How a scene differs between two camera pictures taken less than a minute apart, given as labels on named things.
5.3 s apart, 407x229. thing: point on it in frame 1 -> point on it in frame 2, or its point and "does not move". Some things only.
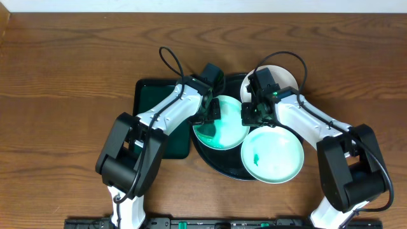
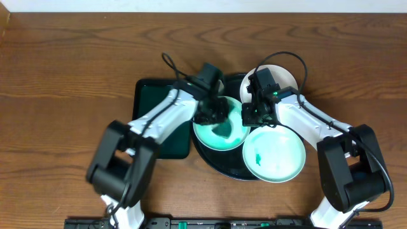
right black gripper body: (252, 116) does not move
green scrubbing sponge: (208, 129) -> (223, 129)
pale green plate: (229, 131) does not move
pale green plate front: (272, 154) does not move
